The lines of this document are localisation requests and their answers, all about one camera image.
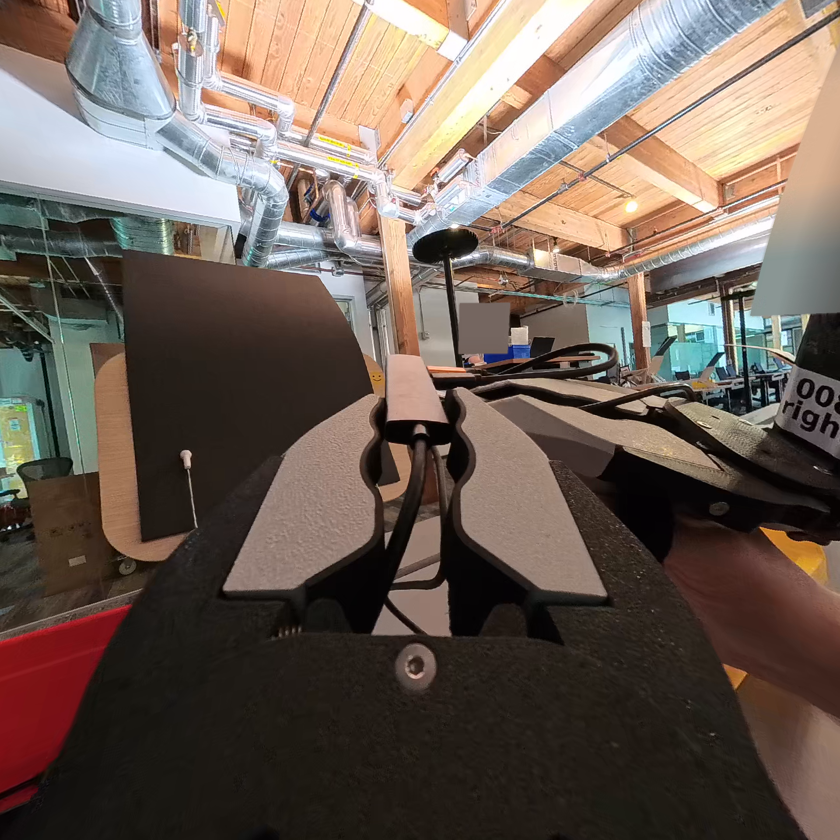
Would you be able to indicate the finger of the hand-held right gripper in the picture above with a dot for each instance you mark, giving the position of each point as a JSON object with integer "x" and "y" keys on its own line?
{"x": 564, "y": 439}
{"x": 558, "y": 392}

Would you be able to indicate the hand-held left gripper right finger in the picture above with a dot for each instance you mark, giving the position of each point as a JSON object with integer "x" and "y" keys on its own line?
{"x": 518, "y": 518}

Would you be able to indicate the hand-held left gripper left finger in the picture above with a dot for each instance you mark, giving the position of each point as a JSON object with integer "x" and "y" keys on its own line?
{"x": 302, "y": 518}

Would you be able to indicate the grey usb hub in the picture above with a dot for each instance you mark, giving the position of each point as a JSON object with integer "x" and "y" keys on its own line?
{"x": 410, "y": 394}

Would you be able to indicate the person's right hand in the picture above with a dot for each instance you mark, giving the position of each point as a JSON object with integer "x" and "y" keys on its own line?
{"x": 754, "y": 604}

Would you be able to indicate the yellow plastic bin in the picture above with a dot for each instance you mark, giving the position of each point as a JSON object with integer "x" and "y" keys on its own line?
{"x": 797, "y": 558}

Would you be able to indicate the black sheet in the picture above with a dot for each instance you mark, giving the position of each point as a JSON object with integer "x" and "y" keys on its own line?
{"x": 249, "y": 394}

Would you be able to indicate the yellow smiley sticker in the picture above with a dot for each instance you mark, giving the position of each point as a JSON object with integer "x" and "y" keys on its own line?
{"x": 376, "y": 378}

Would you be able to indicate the white stand with black board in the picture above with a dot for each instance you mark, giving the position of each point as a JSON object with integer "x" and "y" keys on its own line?
{"x": 115, "y": 459}

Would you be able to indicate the cardboard box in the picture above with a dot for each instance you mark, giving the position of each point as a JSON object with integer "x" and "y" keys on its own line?
{"x": 72, "y": 525}

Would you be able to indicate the white panel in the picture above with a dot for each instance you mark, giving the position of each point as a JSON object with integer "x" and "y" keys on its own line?
{"x": 807, "y": 197}

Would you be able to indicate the red plastic bin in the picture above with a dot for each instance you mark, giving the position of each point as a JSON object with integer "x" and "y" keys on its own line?
{"x": 52, "y": 689}

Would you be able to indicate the long silver air duct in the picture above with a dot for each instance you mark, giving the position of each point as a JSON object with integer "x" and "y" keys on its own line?
{"x": 577, "y": 266}

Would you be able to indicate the wooden post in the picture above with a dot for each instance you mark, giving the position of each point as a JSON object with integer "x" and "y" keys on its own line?
{"x": 399, "y": 289}

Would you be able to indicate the large silver air duct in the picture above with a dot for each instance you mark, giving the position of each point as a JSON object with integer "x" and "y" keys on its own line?
{"x": 590, "y": 98}

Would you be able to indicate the bent silver duct pipe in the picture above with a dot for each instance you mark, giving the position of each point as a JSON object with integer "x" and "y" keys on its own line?
{"x": 131, "y": 79}

